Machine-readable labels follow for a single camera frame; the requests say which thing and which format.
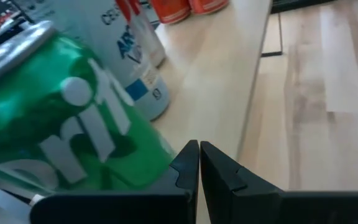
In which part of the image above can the black aluminium table frame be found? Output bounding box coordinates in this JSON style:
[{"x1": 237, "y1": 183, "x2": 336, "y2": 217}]
[{"x1": 270, "y1": 0, "x2": 338, "y2": 15}]

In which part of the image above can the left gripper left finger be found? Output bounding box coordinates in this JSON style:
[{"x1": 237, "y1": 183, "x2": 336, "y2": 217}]
[{"x1": 29, "y1": 139, "x2": 200, "y2": 224}]

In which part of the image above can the green Sprite can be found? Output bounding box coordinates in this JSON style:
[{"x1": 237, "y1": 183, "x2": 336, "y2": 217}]
[{"x1": 0, "y1": 20, "x2": 176, "y2": 194}]

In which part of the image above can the white Celsius Arctic Vibe can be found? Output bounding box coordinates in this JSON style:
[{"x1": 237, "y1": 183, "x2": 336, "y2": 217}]
[{"x1": 17, "y1": 0, "x2": 171, "y2": 121}]

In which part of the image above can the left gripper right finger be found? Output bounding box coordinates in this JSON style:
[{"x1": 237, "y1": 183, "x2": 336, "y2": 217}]
[{"x1": 200, "y1": 141, "x2": 358, "y2": 224}]

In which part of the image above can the red Fanta can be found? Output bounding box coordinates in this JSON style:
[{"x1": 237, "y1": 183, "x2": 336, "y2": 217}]
[
  {"x1": 149, "y1": 0, "x2": 193, "y2": 25},
  {"x1": 187, "y1": 0, "x2": 230, "y2": 16}
]

